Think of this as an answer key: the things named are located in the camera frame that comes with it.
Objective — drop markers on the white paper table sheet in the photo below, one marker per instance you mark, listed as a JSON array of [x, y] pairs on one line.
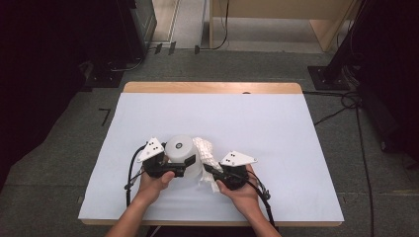
[[214, 112]]

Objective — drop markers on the white waffle cloth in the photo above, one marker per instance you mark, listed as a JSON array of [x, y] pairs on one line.
[[206, 149]]

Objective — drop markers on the person's left hand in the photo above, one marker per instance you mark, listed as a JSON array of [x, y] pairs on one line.
[[151, 189]]

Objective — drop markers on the small black floor bracket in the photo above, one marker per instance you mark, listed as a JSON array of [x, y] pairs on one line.
[[158, 48], [197, 49], [172, 48]]

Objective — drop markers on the dark curtain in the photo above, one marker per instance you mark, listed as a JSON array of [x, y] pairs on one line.
[[395, 65], [39, 82]]

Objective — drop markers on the person's right hand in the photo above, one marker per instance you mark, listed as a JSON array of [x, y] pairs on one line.
[[242, 197]]

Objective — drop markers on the wooden table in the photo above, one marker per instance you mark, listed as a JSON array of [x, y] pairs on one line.
[[210, 87]]

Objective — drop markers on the black cabinet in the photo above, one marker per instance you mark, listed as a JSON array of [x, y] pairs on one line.
[[136, 29]]

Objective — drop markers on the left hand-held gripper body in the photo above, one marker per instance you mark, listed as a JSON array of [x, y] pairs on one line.
[[150, 149]]

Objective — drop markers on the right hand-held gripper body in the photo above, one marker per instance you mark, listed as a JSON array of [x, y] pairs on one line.
[[237, 158]]

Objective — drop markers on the black metal stand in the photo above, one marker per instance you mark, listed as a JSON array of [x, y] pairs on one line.
[[329, 77]]

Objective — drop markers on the light wooden desk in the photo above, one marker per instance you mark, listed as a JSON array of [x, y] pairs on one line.
[[280, 8]]

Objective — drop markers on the black table grommet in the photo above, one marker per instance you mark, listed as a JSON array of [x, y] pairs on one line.
[[246, 93]]

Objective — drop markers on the black stand base plate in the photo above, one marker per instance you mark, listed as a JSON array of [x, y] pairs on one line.
[[103, 78]]

